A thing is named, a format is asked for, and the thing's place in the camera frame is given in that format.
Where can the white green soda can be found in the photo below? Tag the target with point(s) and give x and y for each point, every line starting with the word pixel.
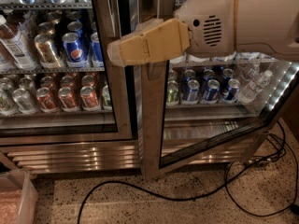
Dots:
pixel 193 59
pixel 180 59

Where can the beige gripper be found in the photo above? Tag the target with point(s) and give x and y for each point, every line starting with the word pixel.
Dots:
pixel 209 25

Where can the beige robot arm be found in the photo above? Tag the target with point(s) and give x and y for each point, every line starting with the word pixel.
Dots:
pixel 270 27

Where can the water bottle white cap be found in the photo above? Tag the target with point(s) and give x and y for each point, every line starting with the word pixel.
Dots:
pixel 254 87

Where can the iced tea bottle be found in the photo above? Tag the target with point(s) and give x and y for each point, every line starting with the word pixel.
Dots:
pixel 17 45

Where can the blue Pepsi can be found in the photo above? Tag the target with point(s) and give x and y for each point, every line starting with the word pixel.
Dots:
pixel 77 54

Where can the steel fridge bottom grille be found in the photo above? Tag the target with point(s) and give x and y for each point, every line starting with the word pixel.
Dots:
pixel 105 156

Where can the glass fridge door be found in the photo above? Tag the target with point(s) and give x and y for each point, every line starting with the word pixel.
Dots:
pixel 197 102
pixel 31 112

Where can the red soda can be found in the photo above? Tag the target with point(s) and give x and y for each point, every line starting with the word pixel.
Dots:
pixel 68 98

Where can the gold soda can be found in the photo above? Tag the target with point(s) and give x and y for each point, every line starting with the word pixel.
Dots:
pixel 49 55

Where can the clear plastic storage bin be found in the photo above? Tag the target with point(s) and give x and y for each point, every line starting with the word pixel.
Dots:
pixel 18 198

